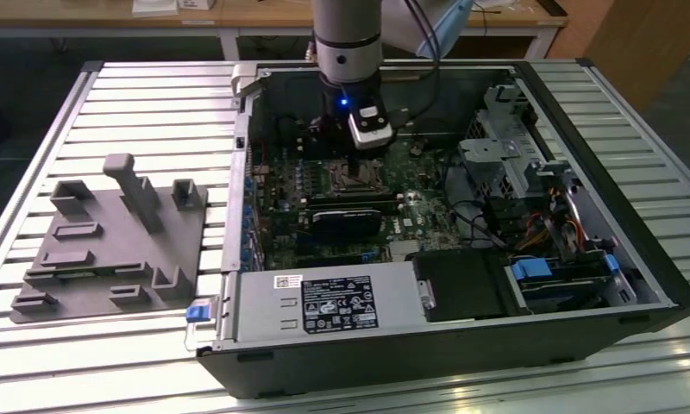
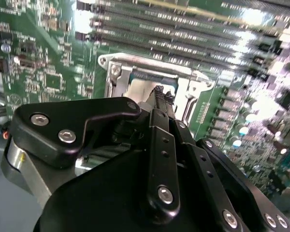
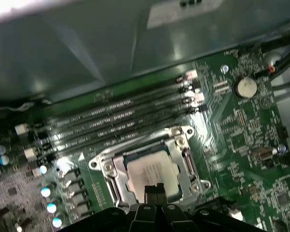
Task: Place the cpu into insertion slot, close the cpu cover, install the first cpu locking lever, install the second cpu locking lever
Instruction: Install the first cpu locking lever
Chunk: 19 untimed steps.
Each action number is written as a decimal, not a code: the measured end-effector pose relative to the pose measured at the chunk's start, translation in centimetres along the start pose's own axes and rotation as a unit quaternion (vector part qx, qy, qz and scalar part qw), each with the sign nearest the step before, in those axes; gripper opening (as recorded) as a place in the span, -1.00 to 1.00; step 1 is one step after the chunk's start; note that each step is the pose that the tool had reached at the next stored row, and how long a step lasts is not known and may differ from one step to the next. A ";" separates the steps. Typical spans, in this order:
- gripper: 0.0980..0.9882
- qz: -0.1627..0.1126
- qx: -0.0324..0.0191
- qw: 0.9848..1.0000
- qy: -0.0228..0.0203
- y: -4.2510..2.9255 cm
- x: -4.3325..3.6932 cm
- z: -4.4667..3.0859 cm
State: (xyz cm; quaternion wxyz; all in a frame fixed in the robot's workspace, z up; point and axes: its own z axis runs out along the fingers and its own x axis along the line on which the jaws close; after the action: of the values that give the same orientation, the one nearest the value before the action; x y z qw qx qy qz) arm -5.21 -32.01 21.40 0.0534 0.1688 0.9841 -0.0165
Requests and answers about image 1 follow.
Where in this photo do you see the silver power supply unit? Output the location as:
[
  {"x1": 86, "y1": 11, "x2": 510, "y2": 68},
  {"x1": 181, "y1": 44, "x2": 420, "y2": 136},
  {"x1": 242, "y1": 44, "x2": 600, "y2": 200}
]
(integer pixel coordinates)
[{"x1": 229, "y1": 262, "x2": 432, "y2": 347}]

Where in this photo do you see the blue disk carrier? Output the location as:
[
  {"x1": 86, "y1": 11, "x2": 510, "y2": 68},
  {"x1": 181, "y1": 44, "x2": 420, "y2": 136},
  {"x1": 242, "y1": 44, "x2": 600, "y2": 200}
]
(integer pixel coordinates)
[{"x1": 509, "y1": 257, "x2": 553, "y2": 284}]

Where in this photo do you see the silver chipset heatsink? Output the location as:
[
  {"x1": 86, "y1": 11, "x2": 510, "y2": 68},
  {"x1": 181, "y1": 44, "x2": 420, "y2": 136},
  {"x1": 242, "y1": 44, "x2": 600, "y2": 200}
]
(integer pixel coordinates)
[{"x1": 389, "y1": 240, "x2": 425, "y2": 260}]

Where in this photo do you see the CPU socket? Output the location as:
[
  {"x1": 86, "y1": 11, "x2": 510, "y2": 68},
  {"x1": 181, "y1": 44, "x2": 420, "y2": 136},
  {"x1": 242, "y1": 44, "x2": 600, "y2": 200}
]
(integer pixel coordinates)
[{"x1": 326, "y1": 158, "x2": 390, "y2": 195}]

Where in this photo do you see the wooden desk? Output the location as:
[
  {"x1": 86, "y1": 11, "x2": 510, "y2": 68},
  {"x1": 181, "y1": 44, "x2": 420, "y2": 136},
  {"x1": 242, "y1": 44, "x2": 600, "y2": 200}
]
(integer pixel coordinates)
[{"x1": 0, "y1": 0, "x2": 568, "y2": 60}]

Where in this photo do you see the blue case latch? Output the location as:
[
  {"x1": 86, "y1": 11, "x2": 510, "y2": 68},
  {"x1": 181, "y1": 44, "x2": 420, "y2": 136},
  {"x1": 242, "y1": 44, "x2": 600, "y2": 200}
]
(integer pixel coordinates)
[{"x1": 185, "y1": 303, "x2": 214, "y2": 323}]

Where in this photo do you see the white box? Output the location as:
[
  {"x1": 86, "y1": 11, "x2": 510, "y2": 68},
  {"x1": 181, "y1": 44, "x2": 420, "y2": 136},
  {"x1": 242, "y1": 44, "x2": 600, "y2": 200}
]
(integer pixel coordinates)
[{"x1": 130, "y1": 0, "x2": 180, "y2": 18}]

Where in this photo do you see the coloured power wire bundle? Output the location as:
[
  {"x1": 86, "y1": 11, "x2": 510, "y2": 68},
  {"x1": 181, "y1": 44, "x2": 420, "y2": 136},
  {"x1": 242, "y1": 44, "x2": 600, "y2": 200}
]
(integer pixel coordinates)
[{"x1": 517, "y1": 213, "x2": 589, "y2": 254}]

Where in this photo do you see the grey parts rack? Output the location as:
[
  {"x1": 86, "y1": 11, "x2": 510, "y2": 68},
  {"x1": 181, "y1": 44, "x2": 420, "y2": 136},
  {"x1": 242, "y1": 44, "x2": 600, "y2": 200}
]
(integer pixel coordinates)
[{"x1": 9, "y1": 153, "x2": 212, "y2": 324}]

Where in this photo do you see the silver square CPU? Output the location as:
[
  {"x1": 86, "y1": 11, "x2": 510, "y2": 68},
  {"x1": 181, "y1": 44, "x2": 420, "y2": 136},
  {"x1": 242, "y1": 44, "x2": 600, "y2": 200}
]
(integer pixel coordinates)
[{"x1": 338, "y1": 165, "x2": 382, "y2": 189}]

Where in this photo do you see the black plastic bay cover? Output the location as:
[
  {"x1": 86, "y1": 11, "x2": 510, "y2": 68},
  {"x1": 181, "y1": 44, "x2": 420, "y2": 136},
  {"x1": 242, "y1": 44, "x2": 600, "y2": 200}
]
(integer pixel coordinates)
[{"x1": 408, "y1": 249, "x2": 532, "y2": 323}]

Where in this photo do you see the black RAM stick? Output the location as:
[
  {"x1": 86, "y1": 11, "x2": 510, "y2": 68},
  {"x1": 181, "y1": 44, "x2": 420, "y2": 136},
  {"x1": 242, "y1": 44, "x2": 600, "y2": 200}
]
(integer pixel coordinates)
[{"x1": 308, "y1": 193, "x2": 397, "y2": 204}]

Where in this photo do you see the black graphics card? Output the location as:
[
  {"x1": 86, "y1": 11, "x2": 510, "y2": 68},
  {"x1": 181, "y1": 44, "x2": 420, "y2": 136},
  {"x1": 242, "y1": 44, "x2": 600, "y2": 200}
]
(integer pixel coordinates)
[{"x1": 308, "y1": 209, "x2": 384, "y2": 236}]

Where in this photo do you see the wooden cabinet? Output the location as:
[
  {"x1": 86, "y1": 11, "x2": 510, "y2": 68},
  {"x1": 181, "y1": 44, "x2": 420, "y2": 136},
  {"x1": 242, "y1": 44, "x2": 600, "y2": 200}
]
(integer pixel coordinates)
[{"x1": 552, "y1": 0, "x2": 690, "y2": 113}]

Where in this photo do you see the grey metal drive cage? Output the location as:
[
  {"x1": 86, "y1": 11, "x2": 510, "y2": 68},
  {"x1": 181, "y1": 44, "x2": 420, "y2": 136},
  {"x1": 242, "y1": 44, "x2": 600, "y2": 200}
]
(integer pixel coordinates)
[{"x1": 457, "y1": 84, "x2": 572, "y2": 200}]

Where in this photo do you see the grey case release latch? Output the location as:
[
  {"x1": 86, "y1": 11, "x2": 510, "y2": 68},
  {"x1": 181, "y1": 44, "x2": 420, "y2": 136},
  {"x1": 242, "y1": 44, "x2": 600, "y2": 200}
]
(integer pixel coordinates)
[{"x1": 229, "y1": 64, "x2": 266, "y2": 98}]

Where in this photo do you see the black hard disk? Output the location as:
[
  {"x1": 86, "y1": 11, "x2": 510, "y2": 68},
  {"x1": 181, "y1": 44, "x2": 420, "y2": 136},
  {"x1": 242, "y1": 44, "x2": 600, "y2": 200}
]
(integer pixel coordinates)
[{"x1": 518, "y1": 267, "x2": 618, "y2": 310}]

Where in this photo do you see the green motherboard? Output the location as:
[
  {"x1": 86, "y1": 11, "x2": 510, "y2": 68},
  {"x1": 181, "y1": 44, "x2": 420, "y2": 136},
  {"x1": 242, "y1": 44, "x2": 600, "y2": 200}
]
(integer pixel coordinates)
[{"x1": 245, "y1": 137, "x2": 468, "y2": 273}]

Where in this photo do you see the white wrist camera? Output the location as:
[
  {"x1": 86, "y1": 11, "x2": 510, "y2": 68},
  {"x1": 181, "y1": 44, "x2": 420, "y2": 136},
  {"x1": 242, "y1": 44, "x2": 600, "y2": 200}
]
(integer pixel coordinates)
[{"x1": 346, "y1": 104, "x2": 394, "y2": 151}]

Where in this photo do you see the black open PC case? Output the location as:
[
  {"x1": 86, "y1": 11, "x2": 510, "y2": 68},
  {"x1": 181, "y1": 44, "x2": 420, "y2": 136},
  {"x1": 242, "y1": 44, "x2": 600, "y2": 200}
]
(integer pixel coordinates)
[{"x1": 194, "y1": 59, "x2": 690, "y2": 400}]

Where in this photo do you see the metal socket cover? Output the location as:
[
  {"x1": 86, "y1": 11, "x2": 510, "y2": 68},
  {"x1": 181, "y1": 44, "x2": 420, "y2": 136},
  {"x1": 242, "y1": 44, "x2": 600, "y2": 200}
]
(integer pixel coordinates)
[{"x1": 329, "y1": 160, "x2": 389, "y2": 193}]

